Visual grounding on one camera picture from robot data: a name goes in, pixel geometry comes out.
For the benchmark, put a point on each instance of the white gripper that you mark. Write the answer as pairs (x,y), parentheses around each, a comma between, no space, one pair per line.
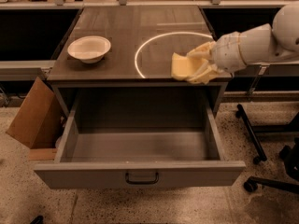
(226,54)

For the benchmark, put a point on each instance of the brown cardboard box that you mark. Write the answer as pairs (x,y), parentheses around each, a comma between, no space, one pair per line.
(38,122)

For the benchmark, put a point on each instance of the black office chair base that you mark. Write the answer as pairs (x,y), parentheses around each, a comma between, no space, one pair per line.
(287,177)

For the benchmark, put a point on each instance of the yellow sponge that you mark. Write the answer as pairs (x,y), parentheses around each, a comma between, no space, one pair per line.
(183,67)

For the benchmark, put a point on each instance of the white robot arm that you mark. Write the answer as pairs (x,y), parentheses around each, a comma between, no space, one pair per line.
(265,44)

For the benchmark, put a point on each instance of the black rolling stand leg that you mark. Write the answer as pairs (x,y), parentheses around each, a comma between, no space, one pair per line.
(241,114)

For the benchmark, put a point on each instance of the white bowl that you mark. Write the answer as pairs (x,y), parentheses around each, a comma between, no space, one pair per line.
(89,49)

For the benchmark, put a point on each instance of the black drawer handle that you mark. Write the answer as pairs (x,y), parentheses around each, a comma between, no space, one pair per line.
(140,179)

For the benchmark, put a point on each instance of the grey cabinet with wooden top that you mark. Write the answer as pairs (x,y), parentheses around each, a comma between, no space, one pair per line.
(133,82)

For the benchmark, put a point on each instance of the grey open drawer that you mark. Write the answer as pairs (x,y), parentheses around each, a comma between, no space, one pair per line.
(98,154)

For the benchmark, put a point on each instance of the wooden plank on floor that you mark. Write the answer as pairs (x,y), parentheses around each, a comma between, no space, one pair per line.
(42,154)

